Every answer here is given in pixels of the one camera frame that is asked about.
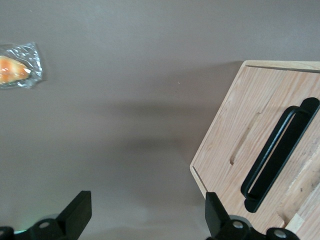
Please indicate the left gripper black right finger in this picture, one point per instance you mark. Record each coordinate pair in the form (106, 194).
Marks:
(215, 215)

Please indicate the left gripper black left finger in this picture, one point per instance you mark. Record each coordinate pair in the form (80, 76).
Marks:
(75, 212)

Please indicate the oak wooden drawer cabinet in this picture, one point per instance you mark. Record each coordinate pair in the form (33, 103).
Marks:
(310, 187)

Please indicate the bread roll in clear wrapper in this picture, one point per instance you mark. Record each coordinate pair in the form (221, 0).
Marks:
(12, 68)

